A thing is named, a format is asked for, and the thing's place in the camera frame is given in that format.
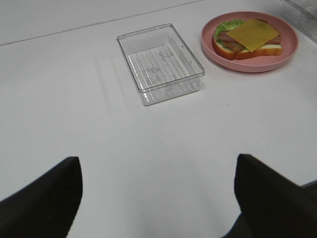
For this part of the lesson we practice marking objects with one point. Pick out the clear plastic tray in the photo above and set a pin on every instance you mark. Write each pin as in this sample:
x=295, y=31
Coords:
x=303, y=15
x=161, y=64

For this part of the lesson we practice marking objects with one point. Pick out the bread slice tray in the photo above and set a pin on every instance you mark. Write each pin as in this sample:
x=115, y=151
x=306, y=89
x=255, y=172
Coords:
x=265, y=50

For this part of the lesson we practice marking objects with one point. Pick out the bacon strip tray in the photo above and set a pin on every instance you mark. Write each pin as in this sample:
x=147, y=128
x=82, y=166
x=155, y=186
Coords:
x=225, y=38
x=249, y=35

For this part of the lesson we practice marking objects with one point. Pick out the clear plastic right tray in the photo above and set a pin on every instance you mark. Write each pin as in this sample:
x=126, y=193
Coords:
x=303, y=15

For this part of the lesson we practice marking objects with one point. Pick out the yellow cheese slice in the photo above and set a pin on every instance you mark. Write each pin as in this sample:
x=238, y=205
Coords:
x=252, y=34

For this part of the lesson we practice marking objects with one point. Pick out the green lettuce leaf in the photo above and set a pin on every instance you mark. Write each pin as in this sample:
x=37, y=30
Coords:
x=228, y=26

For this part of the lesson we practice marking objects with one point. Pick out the clear plastic left tray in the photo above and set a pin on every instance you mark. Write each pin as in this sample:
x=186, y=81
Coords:
x=161, y=64

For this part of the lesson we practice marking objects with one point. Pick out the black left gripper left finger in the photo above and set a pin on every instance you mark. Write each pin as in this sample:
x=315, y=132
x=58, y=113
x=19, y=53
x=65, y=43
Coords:
x=47, y=207

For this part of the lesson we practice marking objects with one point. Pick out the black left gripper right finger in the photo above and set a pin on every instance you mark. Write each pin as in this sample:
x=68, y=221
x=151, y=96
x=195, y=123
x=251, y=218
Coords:
x=273, y=206

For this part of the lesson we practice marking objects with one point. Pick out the pink round plate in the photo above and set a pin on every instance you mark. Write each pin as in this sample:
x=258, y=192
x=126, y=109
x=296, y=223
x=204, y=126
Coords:
x=289, y=43

